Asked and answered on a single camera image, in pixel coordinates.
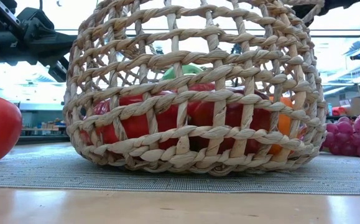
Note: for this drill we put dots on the background shelf bench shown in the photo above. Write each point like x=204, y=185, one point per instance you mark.
x=33, y=116

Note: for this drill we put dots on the small red fruit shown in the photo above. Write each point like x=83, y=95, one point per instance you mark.
x=203, y=113

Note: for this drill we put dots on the black ceiling fixture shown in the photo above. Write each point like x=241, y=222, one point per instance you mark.
x=357, y=56

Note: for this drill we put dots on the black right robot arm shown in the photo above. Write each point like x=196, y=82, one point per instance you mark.
x=338, y=2

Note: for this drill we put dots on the red background box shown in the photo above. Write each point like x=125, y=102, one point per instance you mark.
x=338, y=111

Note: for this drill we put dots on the red bell pepper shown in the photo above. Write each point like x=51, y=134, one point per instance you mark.
x=133, y=126

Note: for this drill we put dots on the black table frame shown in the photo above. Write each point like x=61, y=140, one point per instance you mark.
x=43, y=140

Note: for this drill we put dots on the grey woven placemat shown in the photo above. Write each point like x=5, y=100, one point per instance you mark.
x=43, y=174

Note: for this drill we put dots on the orange fruit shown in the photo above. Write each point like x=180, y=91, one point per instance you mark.
x=284, y=124

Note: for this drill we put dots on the green apple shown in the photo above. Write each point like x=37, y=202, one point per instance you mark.
x=190, y=69

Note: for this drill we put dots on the woven straw basket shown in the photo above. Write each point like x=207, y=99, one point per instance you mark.
x=179, y=158

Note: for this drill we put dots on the purple grape bunch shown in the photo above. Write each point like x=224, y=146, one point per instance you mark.
x=341, y=137

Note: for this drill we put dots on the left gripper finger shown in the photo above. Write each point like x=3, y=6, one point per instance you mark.
x=49, y=55
x=49, y=39

